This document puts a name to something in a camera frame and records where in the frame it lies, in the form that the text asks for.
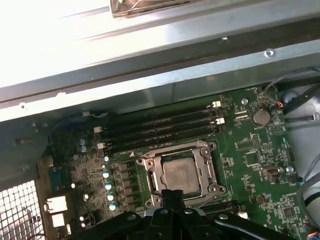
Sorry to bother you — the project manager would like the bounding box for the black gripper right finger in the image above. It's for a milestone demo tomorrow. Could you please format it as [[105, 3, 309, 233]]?
[[174, 189, 286, 240]]

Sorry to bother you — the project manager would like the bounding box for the black open PC case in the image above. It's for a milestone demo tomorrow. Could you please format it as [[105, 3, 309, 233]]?
[[0, 14, 320, 240]]

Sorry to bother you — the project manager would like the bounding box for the round coin battery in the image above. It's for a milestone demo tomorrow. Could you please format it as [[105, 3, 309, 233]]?
[[251, 108, 272, 127]]

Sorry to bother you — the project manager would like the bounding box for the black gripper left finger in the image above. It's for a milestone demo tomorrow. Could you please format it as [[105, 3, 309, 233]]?
[[74, 189, 176, 240]]

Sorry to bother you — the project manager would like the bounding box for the black RAM slot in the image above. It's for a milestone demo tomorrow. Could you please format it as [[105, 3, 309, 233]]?
[[97, 109, 225, 142], [96, 117, 226, 151], [198, 199, 242, 212], [94, 99, 222, 135], [101, 126, 226, 158]]

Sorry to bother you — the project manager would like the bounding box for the CPU socket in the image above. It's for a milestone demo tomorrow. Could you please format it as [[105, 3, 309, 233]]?
[[136, 139, 230, 208]]

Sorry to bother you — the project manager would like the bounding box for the green motherboard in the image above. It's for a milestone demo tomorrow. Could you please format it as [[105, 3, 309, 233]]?
[[37, 87, 313, 240]]

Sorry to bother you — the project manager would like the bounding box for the wire locking lever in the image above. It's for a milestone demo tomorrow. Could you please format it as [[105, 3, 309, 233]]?
[[184, 192, 222, 209]]

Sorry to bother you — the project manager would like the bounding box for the CPU with silver top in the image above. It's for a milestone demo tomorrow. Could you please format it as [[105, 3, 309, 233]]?
[[161, 158, 201, 195]]

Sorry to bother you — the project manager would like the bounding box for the metal socket cover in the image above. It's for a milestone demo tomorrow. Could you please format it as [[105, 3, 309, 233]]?
[[149, 148, 218, 199]]

